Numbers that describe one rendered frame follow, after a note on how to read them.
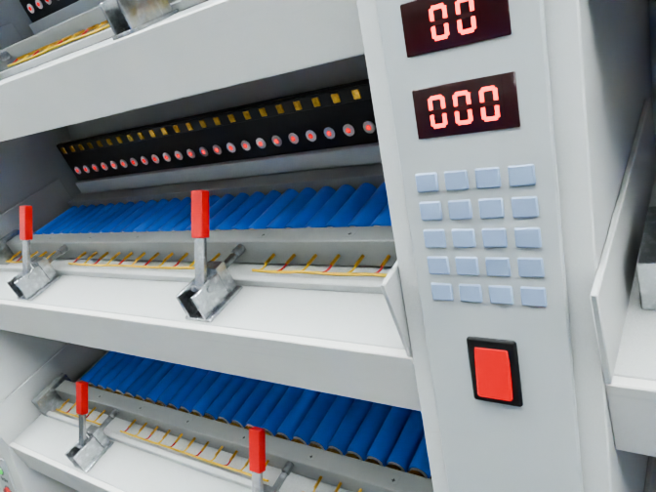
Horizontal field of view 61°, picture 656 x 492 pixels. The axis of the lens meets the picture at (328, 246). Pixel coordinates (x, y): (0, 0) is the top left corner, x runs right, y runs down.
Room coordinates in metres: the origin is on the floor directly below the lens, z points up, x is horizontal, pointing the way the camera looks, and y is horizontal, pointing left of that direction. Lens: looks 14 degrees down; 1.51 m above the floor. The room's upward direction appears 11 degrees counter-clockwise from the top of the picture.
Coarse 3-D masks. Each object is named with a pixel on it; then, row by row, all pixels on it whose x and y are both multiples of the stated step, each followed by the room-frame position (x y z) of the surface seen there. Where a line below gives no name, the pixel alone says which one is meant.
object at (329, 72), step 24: (288, 72) 0.56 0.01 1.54; (312, 72) 0.54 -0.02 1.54; (336, 72) 0.53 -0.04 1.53; (360, 72) 0.51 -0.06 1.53; (192, 96) 0.65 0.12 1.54; (216, 96) 0.62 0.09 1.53; (240, 96) 0.60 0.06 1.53; (264, 96) 0.58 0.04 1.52; (96, 120) 0.76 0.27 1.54; (120, 120) 0.73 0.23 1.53; (144, 120) 0.70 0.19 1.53; (168, 120) 0.68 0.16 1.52
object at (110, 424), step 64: (64, 384) 0.69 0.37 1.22; (128, 384) 0.65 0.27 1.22; (192, 384) 0.60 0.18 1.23; (256, 384) 0.56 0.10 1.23; (64, 448) 0.60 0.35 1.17; (128, 448) 0.56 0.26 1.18; (192, 448) 0.52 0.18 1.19; (256, 448) 0.41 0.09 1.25; (320, 448) 0.45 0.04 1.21; (384, 448) 0.42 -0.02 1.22
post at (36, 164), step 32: (0, 0) 0.78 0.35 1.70; (32, 32) 0.80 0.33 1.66; (64, 128) 0.80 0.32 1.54; (0, 160) 0.73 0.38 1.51; (32, 160) 0.76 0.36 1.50; (64, 160) 0.79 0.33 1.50; (0, 192) 0.72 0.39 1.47; (32, 192) 0.75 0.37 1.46; (0, 352) 0.67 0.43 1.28; (32, 352) 0.70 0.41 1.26; (0, 384) 0.66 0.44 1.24; (0, 448) 0.67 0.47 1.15; (32, 480) 0.66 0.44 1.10
